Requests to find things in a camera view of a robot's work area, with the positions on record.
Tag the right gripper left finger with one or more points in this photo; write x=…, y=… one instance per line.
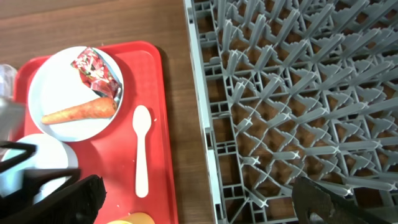
x=78, y=203

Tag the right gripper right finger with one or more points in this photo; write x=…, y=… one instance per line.
x=315, y=204

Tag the light blue rice bowl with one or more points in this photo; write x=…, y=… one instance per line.
x=50, y=154

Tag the orange carrot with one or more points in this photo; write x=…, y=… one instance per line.
x=96, y=109

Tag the red snack wrapper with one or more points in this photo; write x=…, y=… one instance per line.
x=95, y=73

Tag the grey dishwasher rack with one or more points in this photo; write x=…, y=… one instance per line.
x=296, y=88

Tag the yellow plastic cup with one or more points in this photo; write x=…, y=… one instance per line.
x=135, y=218

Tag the light blue plate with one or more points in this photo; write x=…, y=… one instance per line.
x=56, y=86

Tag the red serving tray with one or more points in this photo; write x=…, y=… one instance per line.
x=111, y=154

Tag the clear plastic bin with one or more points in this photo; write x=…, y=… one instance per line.
x=7, y=76

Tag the white plastic spoon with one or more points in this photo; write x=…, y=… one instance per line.
x=141, y=123

